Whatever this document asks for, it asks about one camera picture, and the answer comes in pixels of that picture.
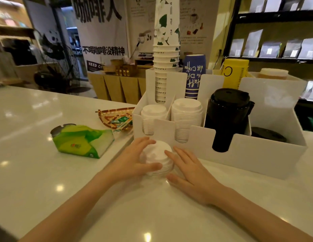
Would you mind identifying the stack of translucent lids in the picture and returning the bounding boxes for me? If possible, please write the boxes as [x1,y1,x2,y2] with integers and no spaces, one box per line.
[257,68,289,80]

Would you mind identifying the white cup organizer box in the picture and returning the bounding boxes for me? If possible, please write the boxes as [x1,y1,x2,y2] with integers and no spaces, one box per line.
[132,68,308,180]

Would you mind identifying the row of golden packets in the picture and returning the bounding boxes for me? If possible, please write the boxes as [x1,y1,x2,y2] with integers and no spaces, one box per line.
[115,65,137,77]

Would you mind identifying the person's right forearm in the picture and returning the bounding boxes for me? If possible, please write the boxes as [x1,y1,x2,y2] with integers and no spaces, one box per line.
[215,186,313,242]

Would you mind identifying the wide white lid stack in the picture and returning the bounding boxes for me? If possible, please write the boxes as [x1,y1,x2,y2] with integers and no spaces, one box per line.
[171,98,204,144]

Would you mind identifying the white pouch bag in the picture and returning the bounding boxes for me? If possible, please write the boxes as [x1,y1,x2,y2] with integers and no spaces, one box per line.
[301,81,313,103]

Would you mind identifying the green tissue pack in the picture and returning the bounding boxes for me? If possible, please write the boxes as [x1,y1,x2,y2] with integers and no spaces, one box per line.
[50,124,115,159]

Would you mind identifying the row of grey coffee bags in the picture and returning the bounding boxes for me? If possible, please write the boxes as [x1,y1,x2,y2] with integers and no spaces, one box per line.
[248,0,313,13]
[229,29,313,60]

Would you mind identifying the white banner with black characters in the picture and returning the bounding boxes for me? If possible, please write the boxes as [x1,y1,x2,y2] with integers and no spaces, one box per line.
[70,0,130,73]

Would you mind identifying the stack of blue paper cups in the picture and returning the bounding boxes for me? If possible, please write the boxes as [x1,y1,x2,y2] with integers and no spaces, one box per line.
[183,54,206,100]

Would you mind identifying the stack of leaf-print paper cups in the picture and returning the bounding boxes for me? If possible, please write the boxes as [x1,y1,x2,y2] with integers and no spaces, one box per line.
[152,0,181,104]

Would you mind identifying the tall stack of black lids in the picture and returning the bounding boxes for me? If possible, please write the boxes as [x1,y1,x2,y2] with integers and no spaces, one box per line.
[204,88,255,153]

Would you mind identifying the black standing fan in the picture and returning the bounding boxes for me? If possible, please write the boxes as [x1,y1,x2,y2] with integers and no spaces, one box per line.
[33,44,77,95]

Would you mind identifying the wooden wall shelf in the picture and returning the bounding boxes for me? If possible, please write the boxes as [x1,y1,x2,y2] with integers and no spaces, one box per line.
[0,0,36,86]

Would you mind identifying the person's right hand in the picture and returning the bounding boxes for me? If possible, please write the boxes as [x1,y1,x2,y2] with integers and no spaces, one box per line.
[164,147,231,207]

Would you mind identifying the person's left hand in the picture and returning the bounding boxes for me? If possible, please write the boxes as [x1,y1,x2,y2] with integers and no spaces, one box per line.
[106,137,163,186]

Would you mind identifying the woven bamboo tray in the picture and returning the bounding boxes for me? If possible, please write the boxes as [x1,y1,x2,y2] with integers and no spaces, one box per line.
[95,107,136,131]

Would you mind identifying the stack of yellow paper cups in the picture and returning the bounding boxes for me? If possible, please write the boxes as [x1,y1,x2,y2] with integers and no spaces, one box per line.
[221,58,250,90]

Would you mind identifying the green sachets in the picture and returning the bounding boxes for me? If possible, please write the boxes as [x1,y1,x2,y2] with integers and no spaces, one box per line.
[107,115,133,129]

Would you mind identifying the white illustrated poster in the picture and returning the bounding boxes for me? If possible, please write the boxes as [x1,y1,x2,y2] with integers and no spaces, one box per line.
[128,0,215,64]

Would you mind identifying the panda figure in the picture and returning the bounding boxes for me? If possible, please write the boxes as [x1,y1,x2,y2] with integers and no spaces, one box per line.
[41,30,63,53]

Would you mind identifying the cardboard display counter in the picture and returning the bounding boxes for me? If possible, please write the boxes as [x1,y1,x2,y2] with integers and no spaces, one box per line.
[88,70,147,105]

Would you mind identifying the short stack of white lids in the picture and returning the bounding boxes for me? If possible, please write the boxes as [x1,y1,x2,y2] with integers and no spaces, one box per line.
[140,140,176,178]

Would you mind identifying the black shelf rack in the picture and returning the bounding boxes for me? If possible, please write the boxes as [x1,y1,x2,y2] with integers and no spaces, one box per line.
[223,0,313,105]

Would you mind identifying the low stack of black lids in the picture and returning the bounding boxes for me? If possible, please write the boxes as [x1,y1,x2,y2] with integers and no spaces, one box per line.
[251,127,288,143]

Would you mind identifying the narrow white lid stack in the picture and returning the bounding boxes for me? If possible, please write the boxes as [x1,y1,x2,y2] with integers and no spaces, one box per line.
[141,104,168,136]

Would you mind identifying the person's left forearm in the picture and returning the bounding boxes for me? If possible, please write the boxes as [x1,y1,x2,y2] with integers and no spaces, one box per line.
[19,171,116,242]

